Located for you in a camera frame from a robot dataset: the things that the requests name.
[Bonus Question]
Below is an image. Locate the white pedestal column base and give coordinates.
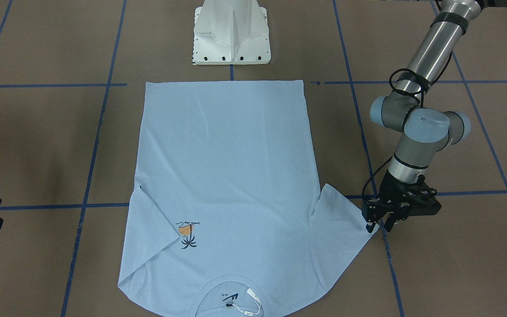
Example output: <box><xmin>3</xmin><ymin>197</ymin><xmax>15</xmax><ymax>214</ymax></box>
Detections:
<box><xmin>192</xmin><ymin>0</ymin><xmax>272</xmax><ymax>66</ymax></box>

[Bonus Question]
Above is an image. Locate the light blue t-shirt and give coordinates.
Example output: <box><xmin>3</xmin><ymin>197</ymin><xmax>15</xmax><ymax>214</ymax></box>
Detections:
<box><xmin>118</xmin><ymin>80</ymin><xmax>372</xmax><ymax>317</ymax></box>

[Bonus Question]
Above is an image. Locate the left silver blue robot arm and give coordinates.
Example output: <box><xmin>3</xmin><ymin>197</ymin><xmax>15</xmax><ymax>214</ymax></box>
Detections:
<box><xmin>362</xmin><ymin>0</ymin><xmax>486</xmax><ymax>233</ymax></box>

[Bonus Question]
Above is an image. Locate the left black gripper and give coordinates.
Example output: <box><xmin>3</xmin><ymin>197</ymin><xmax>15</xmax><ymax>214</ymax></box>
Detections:
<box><xmin>361</xmin><ymin>171</ymin><xmax>442</xmax><ymax>233</ymax></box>

